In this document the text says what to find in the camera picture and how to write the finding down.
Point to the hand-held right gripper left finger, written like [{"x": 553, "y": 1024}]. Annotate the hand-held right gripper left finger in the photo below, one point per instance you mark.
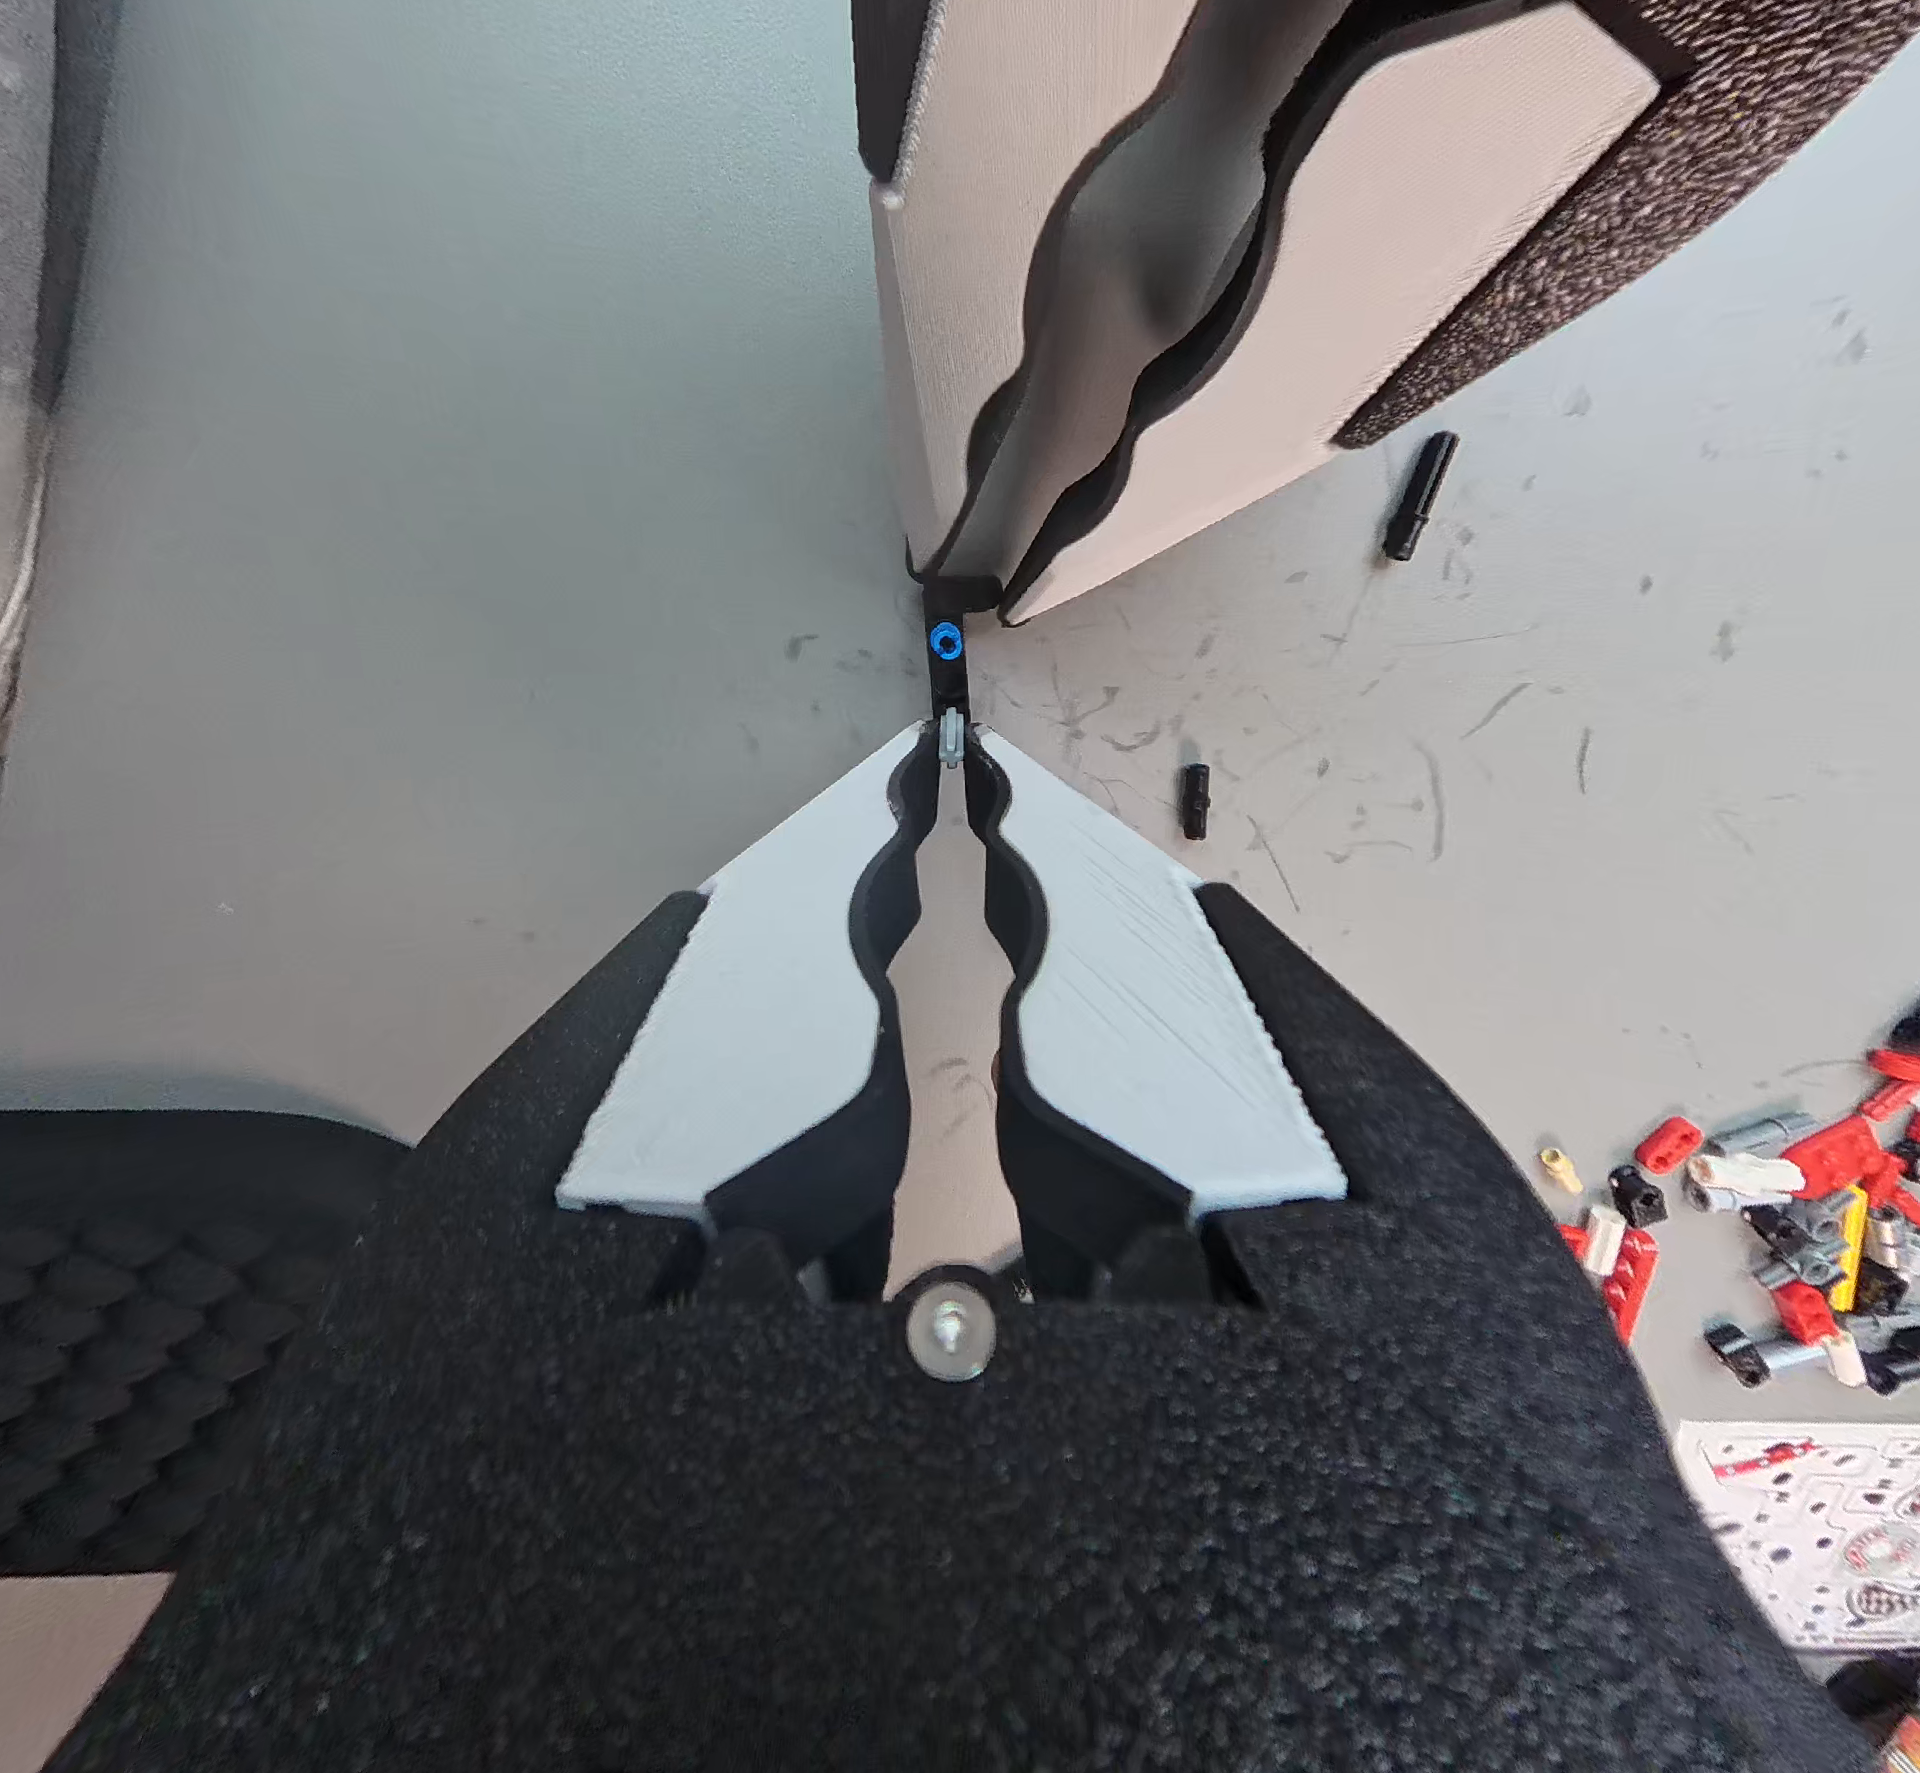
[{"x": 721, "y": 1055}]

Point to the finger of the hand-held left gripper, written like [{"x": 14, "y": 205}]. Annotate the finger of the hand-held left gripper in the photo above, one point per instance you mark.
[
  {"x": 1425, "y": 230},
  {"x": 1050, "y": 34}
]

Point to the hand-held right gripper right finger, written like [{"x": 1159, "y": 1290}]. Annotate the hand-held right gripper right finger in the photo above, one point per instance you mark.
[{"x": 1156, "y": 1055}]

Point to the small black toy pin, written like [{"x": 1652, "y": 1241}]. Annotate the small black toy pin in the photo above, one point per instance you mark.
[{"x": 1194, "y": 799}]

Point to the black angled toy beam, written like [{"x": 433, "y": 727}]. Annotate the black angled toy beam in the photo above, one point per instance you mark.
[{"x": 944, "y": 681}]

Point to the grey desk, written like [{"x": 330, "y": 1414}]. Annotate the grey desk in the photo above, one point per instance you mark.
[{"x": 450, "y": 453}]

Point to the long black toy pin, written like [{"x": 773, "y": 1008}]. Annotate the long black toy pin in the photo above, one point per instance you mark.
[{"x": 1416, "y": 499}]

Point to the tan toy pin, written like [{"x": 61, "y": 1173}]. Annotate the tan toy pin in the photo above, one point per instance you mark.
[{"x": 1560, "y": 1170}]

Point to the small white toy brick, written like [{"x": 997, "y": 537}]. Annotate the small white toy brick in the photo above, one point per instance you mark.
[{"x": 1603, "y": 1236}]

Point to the black holed toy piece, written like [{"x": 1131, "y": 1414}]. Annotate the black holed toy piece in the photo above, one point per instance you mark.
[{"x": 1639, "y": 1195}]

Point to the small red curved piece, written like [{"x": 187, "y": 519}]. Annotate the small red curved piece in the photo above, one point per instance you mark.
[{"x": 1668, "y": 1144}]

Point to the long red toy beam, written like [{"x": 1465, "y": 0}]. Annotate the long red toy beam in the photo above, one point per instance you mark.
[{"x": 1636, "y": 1277}]

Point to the white curved toy piece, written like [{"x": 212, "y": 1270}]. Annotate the white curved toy piece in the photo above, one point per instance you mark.
[{"x": 1749, "y": 1178}]

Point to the grey toy connector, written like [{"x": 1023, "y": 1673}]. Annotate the grey toy connector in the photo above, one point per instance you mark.
[{"x": 1770, "y": 1135}]

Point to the black mesh cushion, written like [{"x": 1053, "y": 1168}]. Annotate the black mesh cushion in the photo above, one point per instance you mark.
[{"x": 149, "y": 1324}]

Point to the pile of mixed toy pieces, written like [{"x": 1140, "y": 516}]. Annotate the pile of mixed toy pieces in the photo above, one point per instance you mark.
[{"x": 1853, "y": 1156}]

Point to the printed instruction sheet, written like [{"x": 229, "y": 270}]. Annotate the printed instruction sheet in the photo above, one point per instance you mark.
[{"x": 1816, "y": 1531}]

